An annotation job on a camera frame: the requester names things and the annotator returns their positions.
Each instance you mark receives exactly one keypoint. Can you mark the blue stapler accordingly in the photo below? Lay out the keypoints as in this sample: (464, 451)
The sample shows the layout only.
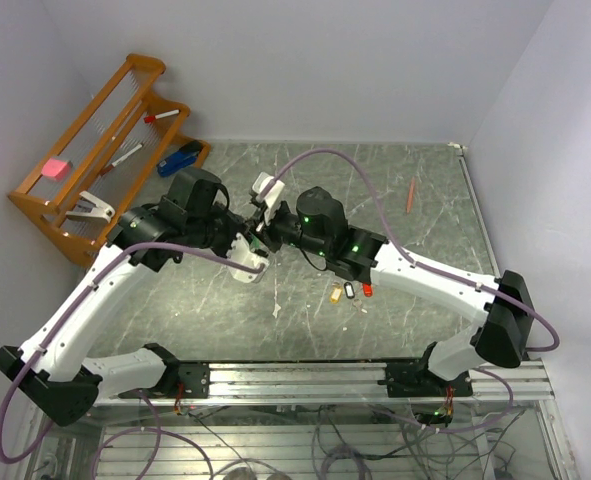
(185, 156)

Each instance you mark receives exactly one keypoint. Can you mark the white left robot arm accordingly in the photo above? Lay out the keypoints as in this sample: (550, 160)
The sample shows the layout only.
(53, 368)

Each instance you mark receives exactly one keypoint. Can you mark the bare metal key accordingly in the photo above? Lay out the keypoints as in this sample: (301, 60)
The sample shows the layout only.
(359, 307)

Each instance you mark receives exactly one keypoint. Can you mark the yellow key tag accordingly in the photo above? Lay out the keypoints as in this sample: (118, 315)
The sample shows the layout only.
(336, 293)

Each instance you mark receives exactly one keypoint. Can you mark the black key tag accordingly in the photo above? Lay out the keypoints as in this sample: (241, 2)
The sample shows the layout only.
(349, 290)

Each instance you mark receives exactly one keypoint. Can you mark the pink eraser block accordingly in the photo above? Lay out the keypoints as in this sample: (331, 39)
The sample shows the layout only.
(56, 169)

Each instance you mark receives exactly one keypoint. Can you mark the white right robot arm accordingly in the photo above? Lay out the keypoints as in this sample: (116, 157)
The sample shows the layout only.
(496, 308)

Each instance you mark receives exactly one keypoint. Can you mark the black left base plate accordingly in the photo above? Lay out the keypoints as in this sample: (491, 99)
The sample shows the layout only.
(193, 380)

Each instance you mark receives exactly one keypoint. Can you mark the wooden tiered rack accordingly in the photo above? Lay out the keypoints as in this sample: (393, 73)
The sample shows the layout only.
(110, 125)

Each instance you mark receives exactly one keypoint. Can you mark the red capped marker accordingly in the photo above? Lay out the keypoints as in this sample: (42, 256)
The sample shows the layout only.
(153, 118)

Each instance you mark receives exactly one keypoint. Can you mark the aluminium mounting rail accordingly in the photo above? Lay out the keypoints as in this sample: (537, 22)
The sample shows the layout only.
(349, 382)

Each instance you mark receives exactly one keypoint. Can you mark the white marker pen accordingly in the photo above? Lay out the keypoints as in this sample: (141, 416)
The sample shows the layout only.
(109, 167)

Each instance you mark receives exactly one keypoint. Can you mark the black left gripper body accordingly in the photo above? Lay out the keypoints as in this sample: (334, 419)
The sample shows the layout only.
(221, 229)

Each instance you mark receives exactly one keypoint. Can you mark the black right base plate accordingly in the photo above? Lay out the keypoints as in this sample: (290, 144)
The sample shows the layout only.
(405, 382)

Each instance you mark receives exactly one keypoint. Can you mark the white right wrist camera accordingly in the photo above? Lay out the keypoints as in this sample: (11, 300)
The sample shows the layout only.
(268, 192)

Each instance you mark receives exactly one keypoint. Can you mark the white binder clip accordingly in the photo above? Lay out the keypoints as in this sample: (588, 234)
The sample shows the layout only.
(90, 208)

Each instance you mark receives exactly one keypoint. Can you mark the orange pencil on table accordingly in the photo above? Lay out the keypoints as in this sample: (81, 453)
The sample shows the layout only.
(410, 196)

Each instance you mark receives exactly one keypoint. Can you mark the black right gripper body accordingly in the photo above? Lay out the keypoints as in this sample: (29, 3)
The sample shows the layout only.
(283, 228)

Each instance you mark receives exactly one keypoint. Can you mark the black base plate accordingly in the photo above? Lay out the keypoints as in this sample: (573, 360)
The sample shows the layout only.
(405, 382)
(193, 380)

